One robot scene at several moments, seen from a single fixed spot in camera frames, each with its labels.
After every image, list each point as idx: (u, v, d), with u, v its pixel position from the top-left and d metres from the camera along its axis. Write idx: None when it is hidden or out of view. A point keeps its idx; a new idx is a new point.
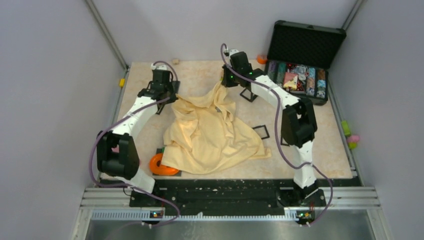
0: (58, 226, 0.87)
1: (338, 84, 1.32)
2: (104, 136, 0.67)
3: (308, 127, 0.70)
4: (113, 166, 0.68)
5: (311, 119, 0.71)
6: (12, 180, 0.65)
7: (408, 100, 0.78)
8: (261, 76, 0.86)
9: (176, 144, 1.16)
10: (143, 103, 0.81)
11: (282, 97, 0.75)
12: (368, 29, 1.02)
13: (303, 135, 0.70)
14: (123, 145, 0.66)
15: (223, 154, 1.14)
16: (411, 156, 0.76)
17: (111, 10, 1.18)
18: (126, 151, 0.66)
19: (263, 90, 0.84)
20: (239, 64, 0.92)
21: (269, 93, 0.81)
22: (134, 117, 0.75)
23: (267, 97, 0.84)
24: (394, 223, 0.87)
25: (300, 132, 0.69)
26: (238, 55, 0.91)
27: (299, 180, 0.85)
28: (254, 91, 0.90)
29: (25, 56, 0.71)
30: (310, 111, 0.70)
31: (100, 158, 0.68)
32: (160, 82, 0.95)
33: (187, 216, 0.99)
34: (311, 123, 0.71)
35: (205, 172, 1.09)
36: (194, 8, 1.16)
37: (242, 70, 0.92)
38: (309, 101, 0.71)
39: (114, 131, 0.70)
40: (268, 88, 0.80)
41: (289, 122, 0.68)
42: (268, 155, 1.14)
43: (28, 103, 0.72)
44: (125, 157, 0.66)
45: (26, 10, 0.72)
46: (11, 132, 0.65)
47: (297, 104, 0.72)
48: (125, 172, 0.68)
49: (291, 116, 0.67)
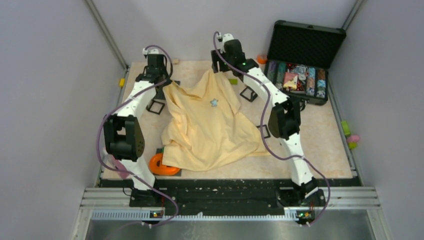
0: (57, 226, 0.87)
1: (338, 84, 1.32)
2: (110, 119, 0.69)
3: (293, 122, 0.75)
4: (121, 147, 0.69)
5: (296, 115, 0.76)
6: (11, 180, 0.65)
7: (408, 99, 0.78)
8: (253, 69, 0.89)
9: (175, 144, 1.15)
10: (142, 87, 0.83)
11: (272, 94, 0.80)
12: (368, 29, 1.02)
13: (286, 130, 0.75)
14: (129, 125, 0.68)
15: (224, 149, 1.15)
16: (411, 155, 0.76)
17: (111, 10, 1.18)
18: (133, 130, 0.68)
19: (254, 82, 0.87)
20: (233, 52, 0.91)
21: (261, 87, 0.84)
22: (136, 100, 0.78)
23: (258, 90, 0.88)
24: (394, 223, 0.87)
25: (285, 127, 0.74)
26: (231, 44, 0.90)
27: (296, 177, 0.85)
28: (245, 82, 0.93)
29: (26, 56, 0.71)
30: (297, 108, 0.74)
31: (107, 140, 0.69)
32: (155, 65, 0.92)
33: (187, 216, 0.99)
34: (296, 119, 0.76)
35: (207, 168, 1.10)
36: (194, 8, 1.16)
37: (235, 60, 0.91)
38: (296, 98, 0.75)
39: (118, 114, 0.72)
40: (260, 83, 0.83)
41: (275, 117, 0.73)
42: (268, 154, 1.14)
43: (28, 103, 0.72)
44: (132, 136, 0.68)
45: (26, 10, 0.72)
46: (10, 132, 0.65)
47: (284, 101, 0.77)
48: (133, 152, 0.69)
49: (277, 113, 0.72)
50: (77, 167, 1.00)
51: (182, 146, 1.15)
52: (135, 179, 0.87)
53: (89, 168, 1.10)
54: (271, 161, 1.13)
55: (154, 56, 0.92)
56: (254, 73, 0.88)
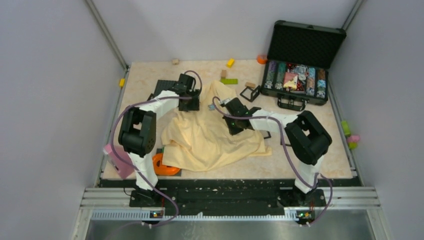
0: (58, 226, 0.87)
1: (338, 84, 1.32)
2: (131, 110, 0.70)
3: (320, 139, 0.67)
4: (130, 140, 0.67)
5: (319, 130, 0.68)
6: (12, 179, 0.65)
7: (408, 100, 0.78)
8: (257, 111, 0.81)
9: (175, 144, 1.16)
10: (168, 95, 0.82)
11: (280, 120, 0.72)
12: (368, 29, 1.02)
13: (318, 150, 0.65)
14: (146, 120, 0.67)
15: (223, 150, 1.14)
16: (411, 155, 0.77)
17: (111, 10, 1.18)
18: (148, 125, 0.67)
19: (263, 121, 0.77)
20: (235, 108, 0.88)
21: (269, 122, 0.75)
22: (159, 102, 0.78)
23: (271, 128, 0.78)
24: (394, 223, 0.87)
25: (314, 147, 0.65)
26: (231, 102, 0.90)
27: (304, 186, 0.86)
28: (256, 128, 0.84)
29: (25, 56, 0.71)
30: (315, 123, 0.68)
31: (122, 129, 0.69)
32: (185, 84, 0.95)
33: (187, 216, 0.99)
34: (321, 133, 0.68)
35: (205, 169, 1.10)
36: (195, 8, 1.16)
37: (239, 113, 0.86)
38: (309, 113, 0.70)
39: (141, 107, 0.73)
40: (265, 117, 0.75)
41: (296, 138, 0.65)
42: (268, 153, 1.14)
43: (29, 102, 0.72)
44: (146, 131, 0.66)
45: (25, 11, 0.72)
46: (10, 132, 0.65)
47: (298, 119, 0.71)
48: (142, 147, 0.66)
49: (294, 131, 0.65)
50: (77, 167, 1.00)
51: (182, 146, 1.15)
52: (138, 176, 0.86)
53: (89, 168, 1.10)
54: (271, 161, 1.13)
55: (186, 75, 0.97)
56: (259, 113, 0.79)
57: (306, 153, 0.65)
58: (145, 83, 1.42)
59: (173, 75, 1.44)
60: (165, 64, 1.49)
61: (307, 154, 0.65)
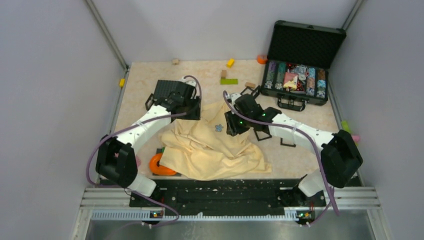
0: (57, 226, 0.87)
1: (338, 84, 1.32)
2: (107, 142, 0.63)
3: (354, 162, 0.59)
4: (108, 172, 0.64)
5: (354, 153, 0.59)
6: (12, 179, 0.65)
7: (408, 100, 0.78)
8: (277, 116, 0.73)
9: (176, 148, 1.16)
10: (156, 114, 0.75)
11: (313, 136, 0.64)
12: (368, 28, 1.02)
13: (351, 175, 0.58)
14: (121, 156, 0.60)
15: (223, 164, 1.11)
16: (411, 155, 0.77)
17: (111, 10, 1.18)
18: (123, 163, 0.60)
19: (287, 132, 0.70)
20: (248, 107, 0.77)
21: (295, 135, 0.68)
22: (142, 128, 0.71)
23: (294, 140, 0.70)
24: (394, 223, 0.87)
25: (348, 171, 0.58)
26: (244, 99, 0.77)
27: (309, 190, 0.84)
28: (275, 134, 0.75)
29: (26, 55, 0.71)
30: (352, 144, 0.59)
31: (98, 161, 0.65)
32: (182, 94, 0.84)
33: (187, 216, 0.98)
34: (356, 156, 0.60)
35: (200, 178, 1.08)
36: (194, 8, 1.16)
37: (253, 114, 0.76)
38: (345, 133, 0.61)
39: (118, 138, 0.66)
40: (292, 128, 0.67)
41: (333, 164, 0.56)
42: (269, 171, 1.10)
43: (30, 101, 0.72)
44: (121, 168, 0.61)
45: (25, 10, 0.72)
46: (11, 131, 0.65)
47: (332, 139, 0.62)
48: (120, 180, 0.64)
49: (333, 157, 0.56)
50: (77, 168, 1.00)
51: (183, 150, 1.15)
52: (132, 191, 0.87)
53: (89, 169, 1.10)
54: (271, 161, 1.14)
55: (185, 85, 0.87)
56: (281, 120, 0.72)
57: (338, 178, 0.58)
58: (145, 83, 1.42)
59: (173, 75, 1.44)
60: (165, 64, 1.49)
61: (339, 179, 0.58)
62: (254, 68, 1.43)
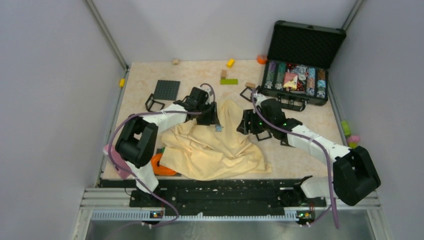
0: (57, 226, 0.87)
1: (338, 84, 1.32)
2: (133, 119, 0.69)
3: (368, 180, 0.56)
4: (127, 150, 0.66)
5: (370, 172, 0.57)
6: (12, 179, 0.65)
7: (408, 100, 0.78)
8: (297, 127, 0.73)
9: (176, 148, 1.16)
10: (175, 108, 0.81)
11: (327, 149, 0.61)
12: (368, 28, 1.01)
13: (364, 194, 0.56)
14: (146, 131, 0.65)
15: (223, 164, 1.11)
16: (411, 155, 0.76)
17: (111, 10, 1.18)
18: (147, 137, 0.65)
19: (303, 142, 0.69)
20: (272, 113, 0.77)
21: (311, 145, 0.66)
22: (165, 115, 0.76)
23: (308, 149, 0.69)
24: (394, 223, 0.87)
25: (360, 188, 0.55)
26: (270, 104, 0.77)
27: (310, 192, 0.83)
28: (293, 144, 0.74)
29: (26, 55, 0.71)
30: (368, 162, 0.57)
31: (121, 137, 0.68)
32: (196, 98, 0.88)
33: (187, 216, 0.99)
34: (371, 176, 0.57)
35: (200, 178, 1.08)
36: (195, 8, 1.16)
37: (275, 121, 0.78)
38: (363, 150, 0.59)
39: (144, 118, 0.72)
40: (309, 138, 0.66)
41: (344, 178, 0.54)
42: (269, 171, 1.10)
43: (29, 101, 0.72)
44: (144, 143, 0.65)
45: (25, 11, 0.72)
46: (10, 131, 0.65)
47: (348, 154, 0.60)
48: (137, 159, 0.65)
49: (345, 170, 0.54)
50: (77, 168, 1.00)
51: (183, 150, 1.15)
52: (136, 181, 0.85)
53: (89, 169, 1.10)
54: (271, 161, 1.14)
55: (198, 90, 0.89)
56: (300, 130, 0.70)
57: (348, 193, 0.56)
58: (145, 83, 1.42)
59: (173, 75, 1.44)
60: (165, 64, 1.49)
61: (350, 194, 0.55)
62: (254, 68, 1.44)
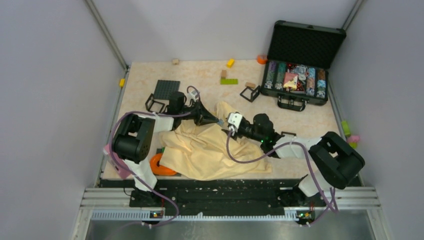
0: (57, 226, 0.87)
1: (338, 84, 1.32)
2: (130, 116, 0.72)
3: (349, 160, 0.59)
4: (125, 146, 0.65)
5: (347, 151, 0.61)
6: (11, 179, 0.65)
7: (408, 99, 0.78)
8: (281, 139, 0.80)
9: (176, 148, 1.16)
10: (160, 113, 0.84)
11: (304, 143, 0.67)
12: (368, 28, 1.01)
13: (349, 173, 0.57)
14: (144, 125, 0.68)
15: (223, 164, 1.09)
16: (411, 155, 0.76)
17: (110, 9, 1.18)
18: (146, 128, 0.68)
19: (287, 148, 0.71)
20: (265, 132, 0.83)
21: (293, 147, 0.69)
22: (157, 116, 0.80)
23: (294, 152, 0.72)
24: (394, 224, 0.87)
25: (343, 169, 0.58)
26: (263, 125, 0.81)
27: (309, 190, 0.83)
28: (282, 156, 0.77)
29: (26, 56, 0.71)
30: (342, 143, 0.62)
31: (118, 133, 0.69)
32: (176, 107, 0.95)
33: (187, 216, 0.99)
34: (351, 155, 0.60)
35: (200, 178, 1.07)
36: (194, 8, 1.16)
37: (267, 140, 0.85)
38: (334, 134, 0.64)
39: (139, 115, 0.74)
40: (288, 142, 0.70)
41: (322, 161, 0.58)
42: (269, 171, 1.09)
43: (29, 99, 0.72)
44: (143, 134, 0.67)
45: (24, 10, 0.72)
46: (8, 129, 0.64)
47: (323, 141, 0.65)
48: (136, 153, 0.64)
49: (320, 153, 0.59)
50: (77, 168, 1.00)
51: (183, 150, 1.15)
52: (136, 180, 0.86)
53: (89, 169, 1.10)
54: (271, 161, 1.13)
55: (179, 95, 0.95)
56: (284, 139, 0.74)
57: (335, 176, 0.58)
58: (145, 83, 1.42)
59: (173, 75, 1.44)
60: (165, 64, 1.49)
61: (335, 176, 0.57)
62: (254, 67, 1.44)
